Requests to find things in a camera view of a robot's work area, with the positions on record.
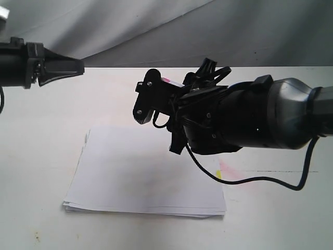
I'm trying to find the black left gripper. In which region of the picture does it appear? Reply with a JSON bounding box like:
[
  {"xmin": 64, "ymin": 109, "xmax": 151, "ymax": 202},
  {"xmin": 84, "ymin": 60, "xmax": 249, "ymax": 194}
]
[{"xmin": 24, "ymin": 42, "xmax": 84, "ymax": 89}]

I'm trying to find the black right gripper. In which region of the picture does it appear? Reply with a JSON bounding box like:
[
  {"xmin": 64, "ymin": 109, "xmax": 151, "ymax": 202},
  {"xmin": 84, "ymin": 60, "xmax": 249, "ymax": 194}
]
[{"xmin": 169, "ymin": 86, "xmax": 241, "ymax": 155}]

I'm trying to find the white spray paint can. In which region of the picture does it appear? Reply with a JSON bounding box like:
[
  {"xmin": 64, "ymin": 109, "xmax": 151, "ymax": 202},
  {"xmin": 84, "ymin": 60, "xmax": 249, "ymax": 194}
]
[{"xmin": 161, "ymin": 77, "xmax": 184, "ymax": 88}]

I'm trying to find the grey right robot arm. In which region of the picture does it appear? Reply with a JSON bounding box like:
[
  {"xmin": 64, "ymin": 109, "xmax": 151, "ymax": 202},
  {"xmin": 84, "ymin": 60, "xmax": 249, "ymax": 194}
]
[{"xmin": 170, "ymin": 75, "xmax": 332, "ymax": 155}]

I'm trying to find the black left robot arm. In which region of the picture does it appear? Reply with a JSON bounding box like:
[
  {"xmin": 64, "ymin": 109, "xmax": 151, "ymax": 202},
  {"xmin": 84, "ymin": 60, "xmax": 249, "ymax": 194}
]
[{"xmin": 1, "ymin": 37, "xmax": 85, "ymax": 89}]

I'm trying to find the grey backdrop cloth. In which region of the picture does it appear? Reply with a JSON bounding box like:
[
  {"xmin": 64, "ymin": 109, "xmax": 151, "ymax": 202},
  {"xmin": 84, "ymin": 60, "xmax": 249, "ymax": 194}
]
[{"xmin": 1, "ymin": 1, "xmax": 332, "ymax": 67}]

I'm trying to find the white paper stack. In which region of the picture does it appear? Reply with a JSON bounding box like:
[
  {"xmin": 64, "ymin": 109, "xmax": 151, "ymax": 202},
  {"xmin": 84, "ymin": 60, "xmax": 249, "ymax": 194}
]
[{"xmin": 63, "ymin": 127, "xmax": 226, "ymax": 218}]

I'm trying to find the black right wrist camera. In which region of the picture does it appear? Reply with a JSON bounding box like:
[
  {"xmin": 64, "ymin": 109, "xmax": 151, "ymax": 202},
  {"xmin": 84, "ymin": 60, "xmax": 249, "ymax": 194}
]
[{"xmin": 133, "ymin": 69, "xmax": 184, "ymax": 124}]

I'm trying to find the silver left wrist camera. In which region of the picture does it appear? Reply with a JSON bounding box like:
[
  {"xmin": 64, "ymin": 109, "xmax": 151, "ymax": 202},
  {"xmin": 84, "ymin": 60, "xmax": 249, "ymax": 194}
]
[{"xmin": 0, "ymin": 6, "xmax": 10, "ymax": 21}]

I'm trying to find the black right camera cable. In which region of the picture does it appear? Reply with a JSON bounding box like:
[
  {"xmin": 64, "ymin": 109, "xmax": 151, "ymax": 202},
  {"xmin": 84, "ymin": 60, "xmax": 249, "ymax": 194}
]
[{"xmin": 151, "ymin": 58, "xmax": 317, "ymax": 191}]

